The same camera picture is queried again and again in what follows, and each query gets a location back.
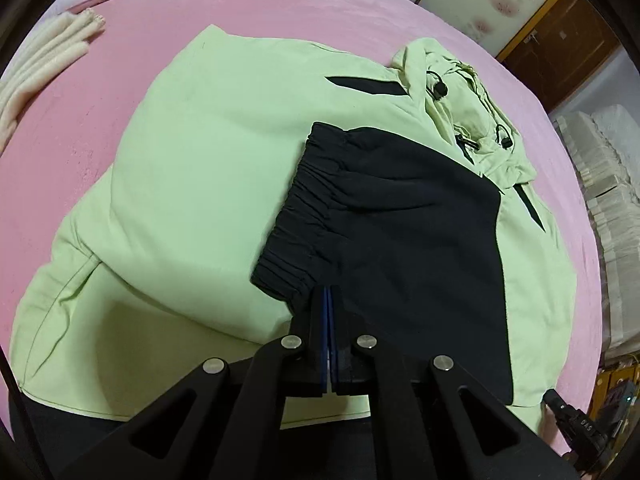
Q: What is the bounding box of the brown wooden door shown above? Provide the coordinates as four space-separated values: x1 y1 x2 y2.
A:
495 0 626 113

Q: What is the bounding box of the green and black hooded jacket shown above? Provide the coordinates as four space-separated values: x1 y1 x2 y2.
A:
9 25 578 433

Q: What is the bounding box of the wooden drawer cabinet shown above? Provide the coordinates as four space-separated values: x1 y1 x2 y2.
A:
600 354 640 411

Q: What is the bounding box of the pink bed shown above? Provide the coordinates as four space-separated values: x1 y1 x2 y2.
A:
0 0 608 441

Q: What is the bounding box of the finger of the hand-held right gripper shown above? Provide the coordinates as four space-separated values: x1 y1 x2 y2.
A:
542 387 608 456

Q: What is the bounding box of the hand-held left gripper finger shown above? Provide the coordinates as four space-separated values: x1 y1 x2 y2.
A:
330 285 581 480
60 285 331 480

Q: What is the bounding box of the cream folded cloth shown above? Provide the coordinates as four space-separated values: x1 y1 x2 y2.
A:
0 9 107 153

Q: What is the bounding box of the white lace cloth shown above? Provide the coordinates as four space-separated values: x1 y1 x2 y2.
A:
552 105 640 361

